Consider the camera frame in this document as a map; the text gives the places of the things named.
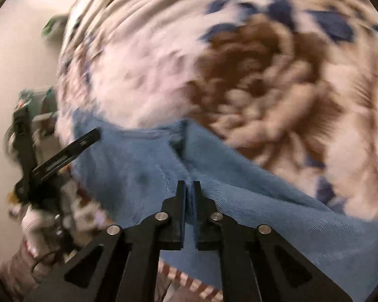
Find green object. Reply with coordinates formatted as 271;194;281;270
42;15;68;41

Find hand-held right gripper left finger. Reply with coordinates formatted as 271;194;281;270
24;180;187;302

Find floral printed blanket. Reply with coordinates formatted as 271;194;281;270
0;0;378;302

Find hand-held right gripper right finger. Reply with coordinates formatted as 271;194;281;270
193;180;353;302

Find blue denim pants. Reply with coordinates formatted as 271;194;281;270
70;111;378;294

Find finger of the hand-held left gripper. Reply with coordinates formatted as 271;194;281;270
31;128;102;180

